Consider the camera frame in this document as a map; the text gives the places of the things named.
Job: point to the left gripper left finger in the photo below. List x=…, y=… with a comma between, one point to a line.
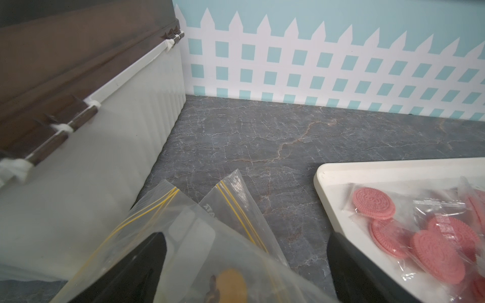
x=133, y=279

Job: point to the ziploc bag of cookies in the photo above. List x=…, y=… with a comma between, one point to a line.
x=230, y=202
x=206, y=260

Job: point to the white toolbox brown lid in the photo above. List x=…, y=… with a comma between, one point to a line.
x=90, y=91

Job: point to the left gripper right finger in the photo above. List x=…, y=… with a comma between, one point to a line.
x=357, y=279

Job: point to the white rectangular tray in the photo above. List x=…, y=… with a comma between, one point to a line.
x=333, y=184

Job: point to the pink wrapped cookie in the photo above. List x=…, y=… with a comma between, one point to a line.
x=463, y=237
x=391, y=237
x=373, y=203
x=438, y=257

